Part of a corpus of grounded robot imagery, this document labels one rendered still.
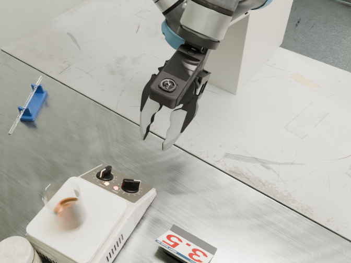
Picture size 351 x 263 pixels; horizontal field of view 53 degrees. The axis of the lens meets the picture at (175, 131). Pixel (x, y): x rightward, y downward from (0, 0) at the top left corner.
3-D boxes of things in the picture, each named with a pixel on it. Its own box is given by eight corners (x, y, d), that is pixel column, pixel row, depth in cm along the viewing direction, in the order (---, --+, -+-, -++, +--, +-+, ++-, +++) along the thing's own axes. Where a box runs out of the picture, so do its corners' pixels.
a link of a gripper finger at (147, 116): (154, 132, 69) (177, 94, 65) (141, 142, 64) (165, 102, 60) (141, 123, 70) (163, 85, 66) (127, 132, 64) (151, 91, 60)
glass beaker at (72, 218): (61, 202, 58) (49, 174, 53) (93, 206, 58) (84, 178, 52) (48, 236, 54) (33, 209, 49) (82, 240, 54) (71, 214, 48)
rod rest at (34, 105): (35, 92, 89) (31, 81, 87) (48, 93, 89) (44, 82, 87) (19, 120, 83) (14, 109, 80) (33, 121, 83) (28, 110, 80)
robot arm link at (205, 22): (227, 16, 52) (178, -5, 53) (214, 46, 53) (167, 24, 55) (236, 16, 58) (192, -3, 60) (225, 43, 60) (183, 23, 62)
